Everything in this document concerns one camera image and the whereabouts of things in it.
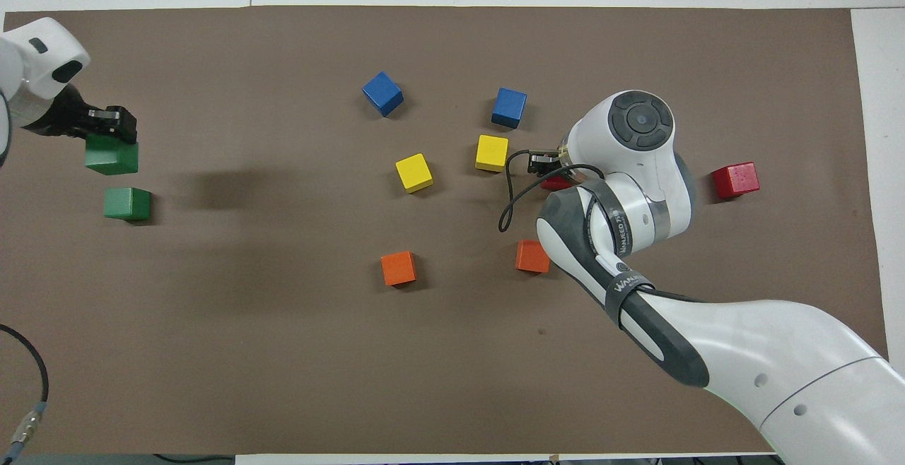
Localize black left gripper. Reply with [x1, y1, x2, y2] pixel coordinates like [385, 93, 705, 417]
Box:
[32, 85, 138, 145]

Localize green wooden block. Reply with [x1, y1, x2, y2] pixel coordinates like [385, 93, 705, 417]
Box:
[104, 187, 153, 223]
[84, 133, 140, 176]

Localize yellow wooden block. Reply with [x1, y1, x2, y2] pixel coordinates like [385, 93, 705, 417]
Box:
[395, 153, 434, 194]
[475, 134, 510, 173]

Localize blue wooden block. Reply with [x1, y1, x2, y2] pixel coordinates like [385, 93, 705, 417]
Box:
[491, 87, 528, 129]
[362, 71, 404, 117]

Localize orange wooden block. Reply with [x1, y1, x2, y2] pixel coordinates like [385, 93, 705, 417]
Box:
[515, 240, 551, 274]
[380, 250, 417, 287]

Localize brown table mat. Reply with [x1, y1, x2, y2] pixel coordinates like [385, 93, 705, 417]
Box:
[0, 4, 899, 455]

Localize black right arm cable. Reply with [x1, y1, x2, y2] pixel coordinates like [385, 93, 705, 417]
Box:
[498, 148, 609, 234]

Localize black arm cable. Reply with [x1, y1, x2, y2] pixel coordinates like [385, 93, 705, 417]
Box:
[498, 148, 609, 234]
[0, 324, 50, 449]

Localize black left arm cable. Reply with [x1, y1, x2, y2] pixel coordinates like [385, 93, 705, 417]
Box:
[0, 324, 50, 449]

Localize black floor cable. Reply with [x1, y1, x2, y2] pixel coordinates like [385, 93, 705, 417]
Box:
[152, 453, 235, 465]

